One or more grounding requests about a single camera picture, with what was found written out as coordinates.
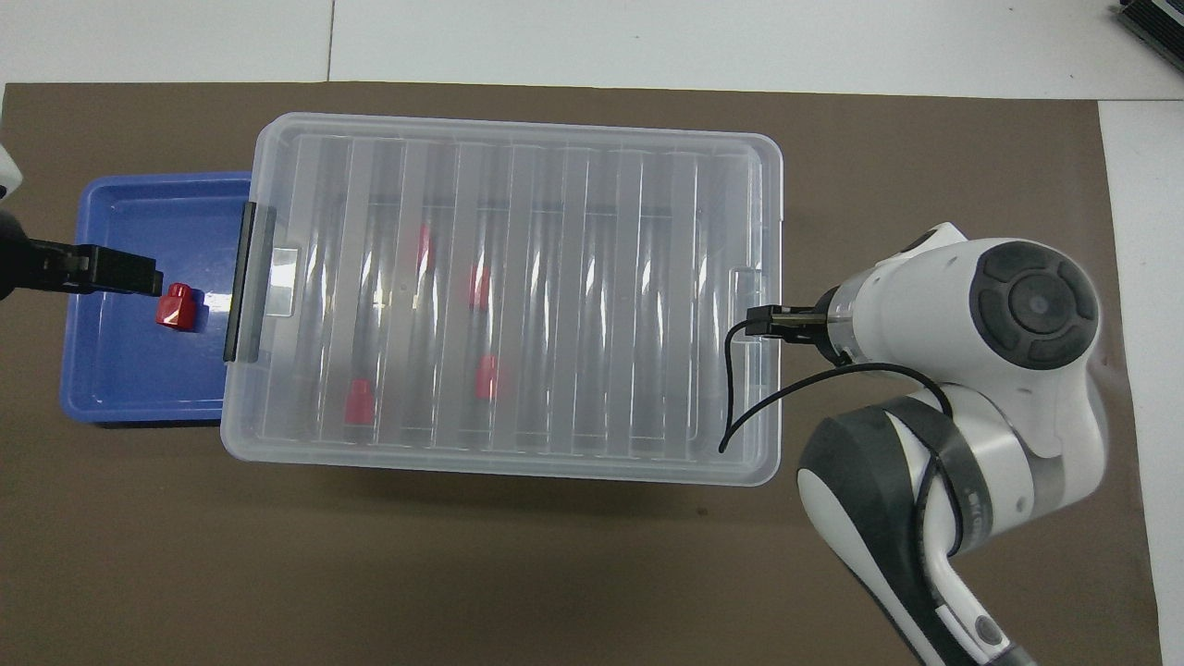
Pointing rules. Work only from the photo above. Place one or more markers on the blue plastic tray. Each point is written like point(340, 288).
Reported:
point(120, 361)

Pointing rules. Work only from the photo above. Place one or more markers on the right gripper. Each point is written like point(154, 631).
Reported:
point(803, 326)

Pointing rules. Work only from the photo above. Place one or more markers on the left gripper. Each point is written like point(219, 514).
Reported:
point(46, 266)

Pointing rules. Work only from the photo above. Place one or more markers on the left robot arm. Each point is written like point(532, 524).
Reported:
point(6, 172)

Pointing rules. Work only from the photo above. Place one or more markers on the red block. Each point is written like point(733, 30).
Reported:
point(425, 246)
point(479, 288)
point(177, 308)
point(487, 378)
point(359, 404)

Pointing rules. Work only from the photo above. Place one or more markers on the clear plastic storage box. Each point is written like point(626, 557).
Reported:
point(555, 277)

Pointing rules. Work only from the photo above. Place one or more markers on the clear plastic box lid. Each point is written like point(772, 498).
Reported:
point(573, 157)

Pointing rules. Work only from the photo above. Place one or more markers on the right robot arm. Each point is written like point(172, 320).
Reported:
point(925, 277)

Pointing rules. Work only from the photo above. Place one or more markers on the black stand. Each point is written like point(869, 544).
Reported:
point(1156, 23)

